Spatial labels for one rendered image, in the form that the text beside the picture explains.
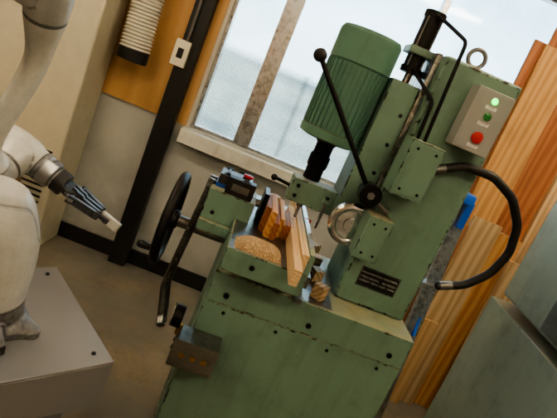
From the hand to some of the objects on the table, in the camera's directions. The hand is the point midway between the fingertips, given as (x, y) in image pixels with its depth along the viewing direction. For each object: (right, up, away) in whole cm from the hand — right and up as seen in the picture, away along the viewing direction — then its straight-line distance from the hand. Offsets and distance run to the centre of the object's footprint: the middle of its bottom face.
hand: (109, 221), depth 159 cm
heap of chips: (+47, -6, -29) cm, 55 cm away
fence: (+58, -4, -4) cm, 58 cm away
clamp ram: (+43, +2, -6) cm, 43 cm away
